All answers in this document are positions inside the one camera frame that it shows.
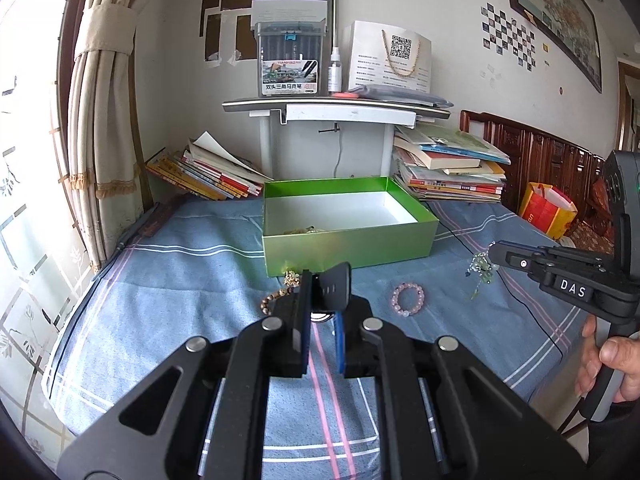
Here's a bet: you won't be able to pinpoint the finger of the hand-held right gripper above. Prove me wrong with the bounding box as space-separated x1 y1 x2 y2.
487 244 561 286
492 240 621 267

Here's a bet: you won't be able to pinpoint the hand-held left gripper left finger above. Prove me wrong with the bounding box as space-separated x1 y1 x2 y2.
57 270 313 480

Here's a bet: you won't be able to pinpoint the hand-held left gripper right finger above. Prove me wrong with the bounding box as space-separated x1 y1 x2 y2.
332 295 586 480

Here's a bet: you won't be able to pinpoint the green beaded jewelry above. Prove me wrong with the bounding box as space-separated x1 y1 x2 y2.
467 252 498 301

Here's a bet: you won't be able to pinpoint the black wristwatch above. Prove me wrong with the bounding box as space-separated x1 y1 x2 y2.
311 261 353 322

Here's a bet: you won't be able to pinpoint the green cardboard box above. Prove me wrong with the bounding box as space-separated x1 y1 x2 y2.
262 176 440 277

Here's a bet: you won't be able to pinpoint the person's right forearm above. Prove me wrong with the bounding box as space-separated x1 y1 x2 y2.
587 400 640 480

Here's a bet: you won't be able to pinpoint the person's right hand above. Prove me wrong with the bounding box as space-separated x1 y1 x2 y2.
575 317 640 403

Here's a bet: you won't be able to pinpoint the red and yellow shopping bag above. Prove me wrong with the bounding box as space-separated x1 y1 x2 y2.
517 182 578 240

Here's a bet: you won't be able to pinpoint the carved wooden headboard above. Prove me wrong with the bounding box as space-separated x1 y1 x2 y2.
460 109 621 256

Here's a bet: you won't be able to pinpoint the pile of textbooks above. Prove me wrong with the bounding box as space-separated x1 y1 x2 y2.
392 124 512 203

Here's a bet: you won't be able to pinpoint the blue striped tablecloth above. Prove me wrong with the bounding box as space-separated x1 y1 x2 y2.
47 195 596 480

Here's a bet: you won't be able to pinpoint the leaning row of thin books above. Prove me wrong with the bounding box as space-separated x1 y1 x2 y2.
146 131 273 201

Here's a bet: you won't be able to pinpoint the grey pouch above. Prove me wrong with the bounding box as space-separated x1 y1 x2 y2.
350 85 453 109

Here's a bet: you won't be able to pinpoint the white desk shelf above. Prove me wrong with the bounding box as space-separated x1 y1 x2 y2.
222 95 453 181

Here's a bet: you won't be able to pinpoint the framed picture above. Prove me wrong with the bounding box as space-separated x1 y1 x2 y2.
501 0 603 93

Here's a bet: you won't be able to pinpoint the white paper bag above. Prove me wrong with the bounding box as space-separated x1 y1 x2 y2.
349 21 432 95

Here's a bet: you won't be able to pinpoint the small spray bottle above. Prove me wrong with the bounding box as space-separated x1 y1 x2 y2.
327 47 343 95

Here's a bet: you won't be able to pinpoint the clear marker pen case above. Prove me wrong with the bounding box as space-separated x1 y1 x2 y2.
255 21 327 97

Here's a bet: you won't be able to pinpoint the beige curtain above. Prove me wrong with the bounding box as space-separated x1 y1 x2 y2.
67 0 156 271

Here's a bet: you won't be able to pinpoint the frosted window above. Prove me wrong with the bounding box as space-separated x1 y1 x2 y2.
0 0 101 461

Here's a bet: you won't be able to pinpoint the wooden bead bracelet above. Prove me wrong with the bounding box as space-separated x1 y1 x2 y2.
259 284 301 317

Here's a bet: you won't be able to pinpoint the pink bead bracelet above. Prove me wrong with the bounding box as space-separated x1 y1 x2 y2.
391 282 425 317

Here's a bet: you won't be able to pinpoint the wooden door frame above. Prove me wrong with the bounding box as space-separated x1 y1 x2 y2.
617 60 640 153

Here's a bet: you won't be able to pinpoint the checkered photo wall stickers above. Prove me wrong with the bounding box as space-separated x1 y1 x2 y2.
481 2 537 72

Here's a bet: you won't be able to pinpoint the brown wall stickers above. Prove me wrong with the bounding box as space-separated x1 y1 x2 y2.
200 0 256 63

